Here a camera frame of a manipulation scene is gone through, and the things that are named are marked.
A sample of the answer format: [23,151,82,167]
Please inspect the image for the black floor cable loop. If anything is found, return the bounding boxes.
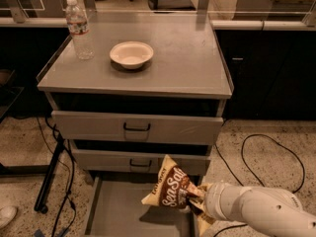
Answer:
[212,133,307,237]

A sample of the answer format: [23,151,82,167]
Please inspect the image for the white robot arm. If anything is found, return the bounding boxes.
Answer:
[204,183,316,237]

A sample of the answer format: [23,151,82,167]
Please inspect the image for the brown sea salt chip bag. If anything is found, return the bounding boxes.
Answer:
[141,155,215,236]

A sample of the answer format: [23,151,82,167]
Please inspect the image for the grey middle drawer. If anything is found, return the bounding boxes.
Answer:
[70,140,210,176]

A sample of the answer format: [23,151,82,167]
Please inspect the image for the black table leg frame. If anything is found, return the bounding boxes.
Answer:
[0,135,64,214]

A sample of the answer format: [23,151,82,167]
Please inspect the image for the grey drawer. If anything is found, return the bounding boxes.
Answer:
[52,111,223,145]
[70,140,210,176]
[81,172,198,237]

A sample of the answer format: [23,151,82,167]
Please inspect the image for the grey bottom drawer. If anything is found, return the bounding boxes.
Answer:
[81,172,198,237]

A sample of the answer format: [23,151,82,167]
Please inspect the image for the black cables at left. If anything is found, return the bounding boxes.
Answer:
[35,116,78,237]

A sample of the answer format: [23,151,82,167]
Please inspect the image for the grey top drawer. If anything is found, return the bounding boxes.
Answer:
[52,111,223,145]

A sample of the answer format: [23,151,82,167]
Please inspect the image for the white shoe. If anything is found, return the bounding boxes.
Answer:
[0,205,18,229]

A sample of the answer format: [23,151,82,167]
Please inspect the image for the white paper bowl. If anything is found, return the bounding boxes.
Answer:
[110,41,154,69]

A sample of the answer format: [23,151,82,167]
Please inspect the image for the clear plastic water bottle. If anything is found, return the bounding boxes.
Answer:
[65,0,94,60]

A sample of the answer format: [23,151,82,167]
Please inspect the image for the grey drawer cabinet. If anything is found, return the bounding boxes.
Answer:
[36,10,235,237]

